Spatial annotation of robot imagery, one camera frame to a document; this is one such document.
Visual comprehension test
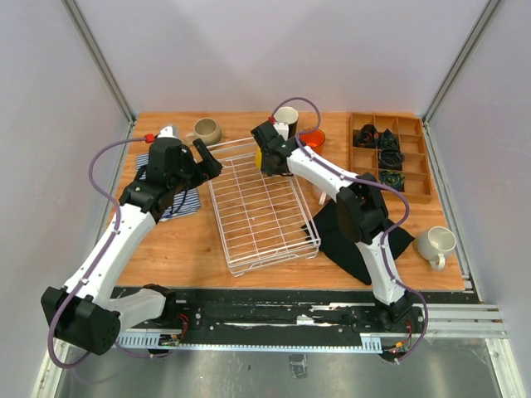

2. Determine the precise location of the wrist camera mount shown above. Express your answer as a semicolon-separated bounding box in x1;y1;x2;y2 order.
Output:
144;124;179;143
268;116;290;140

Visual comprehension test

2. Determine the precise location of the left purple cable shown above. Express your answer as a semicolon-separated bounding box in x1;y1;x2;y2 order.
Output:
46;136;175;372

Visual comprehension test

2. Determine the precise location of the yellow mug black handle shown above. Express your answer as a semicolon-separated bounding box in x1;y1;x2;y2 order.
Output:
255;148;262;170

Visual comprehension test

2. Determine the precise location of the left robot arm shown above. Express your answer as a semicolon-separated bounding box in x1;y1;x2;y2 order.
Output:
41;134;222;356

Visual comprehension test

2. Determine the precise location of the rolled black tie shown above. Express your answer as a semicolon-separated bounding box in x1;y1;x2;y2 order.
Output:
378;148;405;170

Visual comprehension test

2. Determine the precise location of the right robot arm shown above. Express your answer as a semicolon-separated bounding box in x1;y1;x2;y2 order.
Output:
251;121;412;332

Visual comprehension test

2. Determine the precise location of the blue striped cloth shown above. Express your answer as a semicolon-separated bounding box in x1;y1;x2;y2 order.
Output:
135;153;202;221

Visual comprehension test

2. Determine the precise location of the wooden compartment organizer box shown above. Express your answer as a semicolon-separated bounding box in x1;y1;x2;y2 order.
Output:
348;113;435;204

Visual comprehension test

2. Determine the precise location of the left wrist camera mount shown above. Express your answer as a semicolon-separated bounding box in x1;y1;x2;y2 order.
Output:
144;124;179;143

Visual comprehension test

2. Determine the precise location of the black cloth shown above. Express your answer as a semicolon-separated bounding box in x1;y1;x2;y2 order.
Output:
313;201;414;285

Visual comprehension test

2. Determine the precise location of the beige stoneware mug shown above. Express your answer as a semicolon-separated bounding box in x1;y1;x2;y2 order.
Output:
184;118;222;146

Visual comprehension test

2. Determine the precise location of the light grey mug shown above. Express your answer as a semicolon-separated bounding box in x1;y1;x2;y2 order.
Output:
416;226;456;271

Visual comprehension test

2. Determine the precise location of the purple cable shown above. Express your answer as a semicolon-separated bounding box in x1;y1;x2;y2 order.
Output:
271;97;428;364
46;136;175;372

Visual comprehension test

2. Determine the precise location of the white wire dish rack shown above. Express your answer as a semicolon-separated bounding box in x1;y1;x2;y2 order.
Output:
208;138;320;276

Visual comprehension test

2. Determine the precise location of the aluminium rail frame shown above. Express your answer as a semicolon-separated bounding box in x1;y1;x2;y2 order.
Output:
111;288;504;359

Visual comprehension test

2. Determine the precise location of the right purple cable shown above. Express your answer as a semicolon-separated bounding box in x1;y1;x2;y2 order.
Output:
271;97;428;364

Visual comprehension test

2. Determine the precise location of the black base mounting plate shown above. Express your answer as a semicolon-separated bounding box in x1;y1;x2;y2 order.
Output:
135;289;425;347

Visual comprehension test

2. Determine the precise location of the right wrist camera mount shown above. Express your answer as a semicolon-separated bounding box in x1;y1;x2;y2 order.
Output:
268;116;290;140

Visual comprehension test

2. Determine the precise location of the black faceted mug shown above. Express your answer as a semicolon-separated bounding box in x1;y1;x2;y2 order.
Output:
274;106;299;138

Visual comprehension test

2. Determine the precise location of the white pink mug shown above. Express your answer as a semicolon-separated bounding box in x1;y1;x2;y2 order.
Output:
312;185;330;206

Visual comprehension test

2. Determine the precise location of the orange mug black handle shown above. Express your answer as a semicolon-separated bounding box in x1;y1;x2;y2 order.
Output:
300;128;326;155

